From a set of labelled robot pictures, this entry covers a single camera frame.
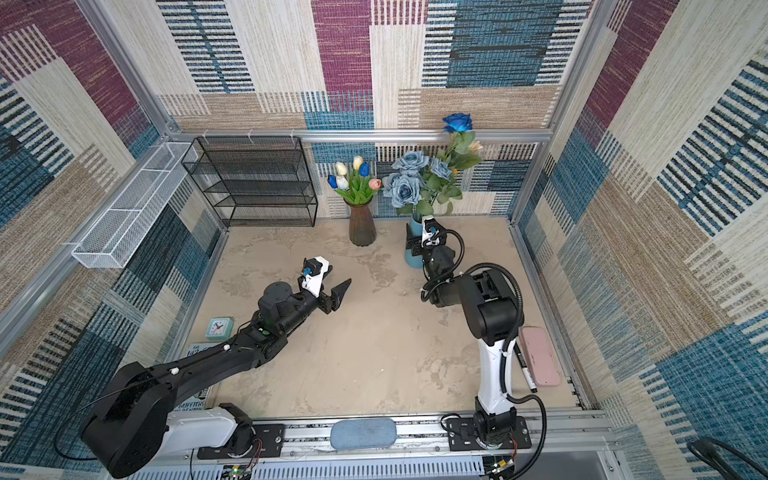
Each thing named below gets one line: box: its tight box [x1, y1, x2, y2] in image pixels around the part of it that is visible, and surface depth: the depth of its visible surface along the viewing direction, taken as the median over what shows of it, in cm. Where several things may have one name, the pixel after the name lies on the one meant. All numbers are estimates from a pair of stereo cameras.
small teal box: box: [205, 317, 234, 340], surface depth 93 cm
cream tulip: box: [335, 161, 349, 190], surface depth 96 cm
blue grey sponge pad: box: [330, 418, 397, 450], surface depth 74 cm
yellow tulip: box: [353, 155, 363, 192], surface depth 96 cm
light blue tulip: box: [327, 174, 358, 206], surface depth 99 cm
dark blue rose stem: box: [437, 113, 481, 169], surface depth 79 cm
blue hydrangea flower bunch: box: [382, 149, 463, 220], surface depth 79 cm
